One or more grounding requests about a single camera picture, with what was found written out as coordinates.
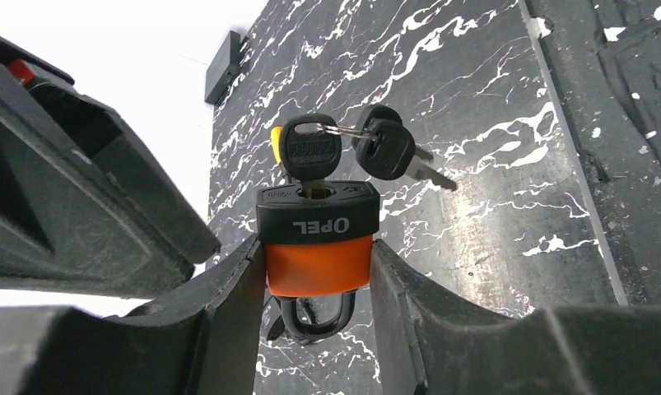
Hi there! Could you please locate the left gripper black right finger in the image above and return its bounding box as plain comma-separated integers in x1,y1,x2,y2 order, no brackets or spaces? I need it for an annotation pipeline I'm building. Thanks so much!
370,240,661,394

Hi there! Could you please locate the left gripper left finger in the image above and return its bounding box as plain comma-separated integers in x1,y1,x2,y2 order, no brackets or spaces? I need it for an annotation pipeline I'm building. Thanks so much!
0,236,266,394

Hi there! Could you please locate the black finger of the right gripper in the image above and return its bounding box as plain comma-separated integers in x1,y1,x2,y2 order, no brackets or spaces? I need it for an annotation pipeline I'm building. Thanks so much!
0,36,221,299

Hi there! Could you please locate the orange padlock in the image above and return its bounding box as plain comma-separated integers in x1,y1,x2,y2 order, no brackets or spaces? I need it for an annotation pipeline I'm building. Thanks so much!
256,180,380,342

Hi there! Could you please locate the bunch of black keys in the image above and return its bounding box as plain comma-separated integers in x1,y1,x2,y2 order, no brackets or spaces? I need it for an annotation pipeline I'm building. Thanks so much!
276,105,458,191

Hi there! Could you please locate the black box in corner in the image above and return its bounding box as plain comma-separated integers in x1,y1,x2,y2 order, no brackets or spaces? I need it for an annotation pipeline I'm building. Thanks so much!
204,30,241,105

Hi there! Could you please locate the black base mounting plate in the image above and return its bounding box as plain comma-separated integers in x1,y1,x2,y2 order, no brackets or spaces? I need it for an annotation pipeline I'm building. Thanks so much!
523,1,661,305

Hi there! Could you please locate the orange handle screwdriver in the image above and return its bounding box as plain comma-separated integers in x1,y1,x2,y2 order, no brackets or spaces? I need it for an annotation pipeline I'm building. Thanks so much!
270,126,282,165

